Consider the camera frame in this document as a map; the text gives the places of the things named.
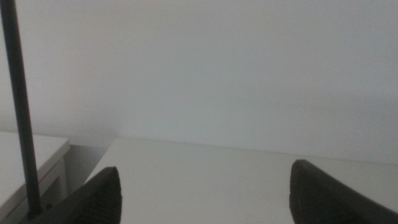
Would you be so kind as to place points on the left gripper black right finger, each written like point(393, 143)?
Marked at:
point(320, 202)

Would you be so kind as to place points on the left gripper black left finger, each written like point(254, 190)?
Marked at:
point(96, 202)

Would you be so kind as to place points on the white side table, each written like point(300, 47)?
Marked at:
point(9, 161)

